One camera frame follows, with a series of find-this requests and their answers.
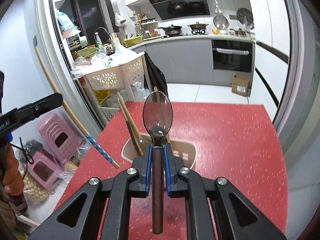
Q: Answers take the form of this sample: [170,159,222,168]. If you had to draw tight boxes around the hanging metal strainer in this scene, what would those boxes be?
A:
[213,14,230,29]

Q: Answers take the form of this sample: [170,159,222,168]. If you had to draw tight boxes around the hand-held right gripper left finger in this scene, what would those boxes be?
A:
[29,144,153,240]

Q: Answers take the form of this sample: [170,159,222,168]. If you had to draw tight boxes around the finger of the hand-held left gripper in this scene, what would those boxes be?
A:
[13,92,64,128]

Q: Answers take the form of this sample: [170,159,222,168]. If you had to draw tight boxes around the blue patterned end chopstick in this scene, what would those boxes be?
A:
[34,46,120,169]

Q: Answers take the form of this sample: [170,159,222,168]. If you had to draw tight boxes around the white hanging plastic bag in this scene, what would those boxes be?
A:
[114,12,127,28]

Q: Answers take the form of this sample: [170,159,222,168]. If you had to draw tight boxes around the ridged end wooden chopstick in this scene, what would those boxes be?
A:
[124,119,145,156]

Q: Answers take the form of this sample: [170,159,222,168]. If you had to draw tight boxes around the black wok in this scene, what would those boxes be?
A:
[158,24,184,36]

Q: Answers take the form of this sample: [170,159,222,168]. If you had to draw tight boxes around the bag of nuts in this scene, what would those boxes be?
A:
[17,166,51,203]

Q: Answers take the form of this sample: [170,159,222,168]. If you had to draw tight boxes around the black plastic spoon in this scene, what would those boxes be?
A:
[142,91,173,234]

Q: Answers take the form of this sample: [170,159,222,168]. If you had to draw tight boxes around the beige utensil holder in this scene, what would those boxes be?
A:
[121,130,197,170]

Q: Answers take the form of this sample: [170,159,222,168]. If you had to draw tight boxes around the black cable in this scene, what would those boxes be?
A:
[19,137,35,165]

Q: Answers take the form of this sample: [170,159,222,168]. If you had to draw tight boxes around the green plastic colander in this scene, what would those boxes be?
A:
[123,35,144,47]

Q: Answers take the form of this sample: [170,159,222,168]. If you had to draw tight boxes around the green dish soap bottle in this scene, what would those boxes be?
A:
[94,32,104,49]

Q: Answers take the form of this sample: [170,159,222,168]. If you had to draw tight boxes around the bamboo chopstick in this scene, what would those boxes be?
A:
[117,97,142,156]

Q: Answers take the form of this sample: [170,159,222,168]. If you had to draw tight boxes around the blue patterned bag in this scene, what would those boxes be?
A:
[56,11,81,39]

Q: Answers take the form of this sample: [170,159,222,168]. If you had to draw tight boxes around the black range hood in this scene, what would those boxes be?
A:
[147,0,211,21]

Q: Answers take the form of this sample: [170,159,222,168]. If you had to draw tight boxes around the black hanging cloth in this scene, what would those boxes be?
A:
[143,51,169,103]

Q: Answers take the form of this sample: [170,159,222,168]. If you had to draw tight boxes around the kitchen faucet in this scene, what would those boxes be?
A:
[93,27,112,46]

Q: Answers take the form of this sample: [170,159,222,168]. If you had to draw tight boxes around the cardboard box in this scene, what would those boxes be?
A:
[231,73,252,98]

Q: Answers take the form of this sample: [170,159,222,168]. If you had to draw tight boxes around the brown cooking pot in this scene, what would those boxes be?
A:
[188,22,209,31]

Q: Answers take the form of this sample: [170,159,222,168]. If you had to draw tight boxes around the built-in black oven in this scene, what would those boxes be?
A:
[211,39,253,73]

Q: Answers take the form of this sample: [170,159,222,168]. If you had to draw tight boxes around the pink plastic stool stack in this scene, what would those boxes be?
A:
[37,112,87,165]

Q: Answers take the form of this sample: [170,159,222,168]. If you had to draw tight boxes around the green plastic basin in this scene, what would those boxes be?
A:
[76,46,100,58]

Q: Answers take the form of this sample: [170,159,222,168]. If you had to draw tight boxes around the beige plastic storage cart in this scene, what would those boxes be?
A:
[83,52,147,128]

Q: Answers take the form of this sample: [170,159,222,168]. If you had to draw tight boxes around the grey kitchen cabinets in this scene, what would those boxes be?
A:
[130,37,215,86]

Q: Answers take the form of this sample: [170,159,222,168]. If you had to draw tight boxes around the white seasoning rack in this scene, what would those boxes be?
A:
[139,17,159,40]

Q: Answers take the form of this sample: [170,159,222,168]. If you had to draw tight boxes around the clear plastic bags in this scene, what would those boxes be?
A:
[71,44,138,81]

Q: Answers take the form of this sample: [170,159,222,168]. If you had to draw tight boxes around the round black steamer rack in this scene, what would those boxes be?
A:
[236,8,255,29]

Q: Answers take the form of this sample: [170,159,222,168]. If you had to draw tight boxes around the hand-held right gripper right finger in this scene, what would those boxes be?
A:
[164,144,287,240]

